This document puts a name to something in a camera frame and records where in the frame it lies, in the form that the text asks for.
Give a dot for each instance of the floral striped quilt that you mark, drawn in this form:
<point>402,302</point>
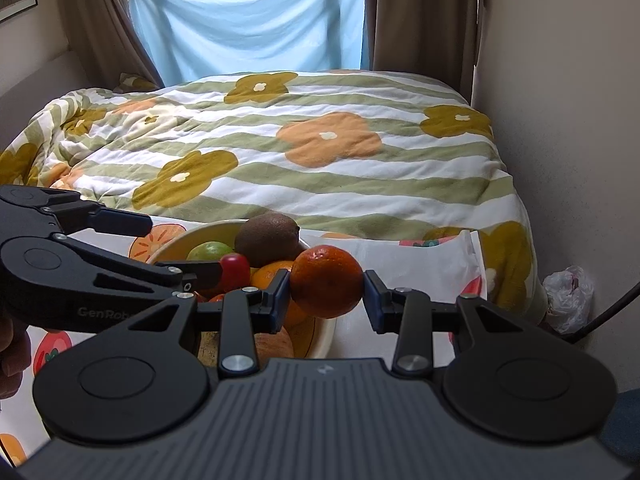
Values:
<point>350,185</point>

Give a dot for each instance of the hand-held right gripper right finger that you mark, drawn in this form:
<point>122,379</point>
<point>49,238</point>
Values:
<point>374,302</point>

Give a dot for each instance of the yellowish apple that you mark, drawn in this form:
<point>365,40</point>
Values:
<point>274,344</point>

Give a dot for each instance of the person's left hand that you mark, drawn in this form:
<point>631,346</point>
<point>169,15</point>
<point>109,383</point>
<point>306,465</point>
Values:
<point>12,360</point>

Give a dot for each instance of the white plastic bag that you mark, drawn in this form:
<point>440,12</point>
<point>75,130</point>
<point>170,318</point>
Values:
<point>567,300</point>

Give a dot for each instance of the dark blue cloth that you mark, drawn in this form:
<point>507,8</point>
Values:
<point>622,430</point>

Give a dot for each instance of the small mandarin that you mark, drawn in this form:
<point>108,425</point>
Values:
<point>327,280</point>

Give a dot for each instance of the brown kiwi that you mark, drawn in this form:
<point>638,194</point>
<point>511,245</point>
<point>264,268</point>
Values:
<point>267,240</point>

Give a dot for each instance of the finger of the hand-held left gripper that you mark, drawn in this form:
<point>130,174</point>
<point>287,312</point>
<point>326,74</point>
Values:
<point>205,275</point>
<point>125,222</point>

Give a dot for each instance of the red cherry tomato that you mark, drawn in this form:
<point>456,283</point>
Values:
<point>216,298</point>
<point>236,270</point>

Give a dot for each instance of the floral pillow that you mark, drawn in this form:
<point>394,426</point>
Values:
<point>135,82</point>

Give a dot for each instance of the large orange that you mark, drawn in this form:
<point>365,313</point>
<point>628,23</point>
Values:
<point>272,274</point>

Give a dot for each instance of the light blue curtain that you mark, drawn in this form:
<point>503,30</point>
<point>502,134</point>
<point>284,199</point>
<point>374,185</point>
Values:
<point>250,20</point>

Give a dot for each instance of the cream yellow printed bowl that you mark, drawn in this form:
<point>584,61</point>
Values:
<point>320,340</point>

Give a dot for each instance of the brown curtain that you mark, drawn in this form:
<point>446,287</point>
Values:
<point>95,20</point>
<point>420,20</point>

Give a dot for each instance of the grey bed frame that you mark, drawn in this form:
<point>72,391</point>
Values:
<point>40,90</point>

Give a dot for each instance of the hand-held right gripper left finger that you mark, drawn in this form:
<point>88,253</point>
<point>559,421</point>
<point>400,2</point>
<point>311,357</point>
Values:
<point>280,305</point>

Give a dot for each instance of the white fruit printed blanket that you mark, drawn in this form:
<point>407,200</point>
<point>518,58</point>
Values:
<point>425,265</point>

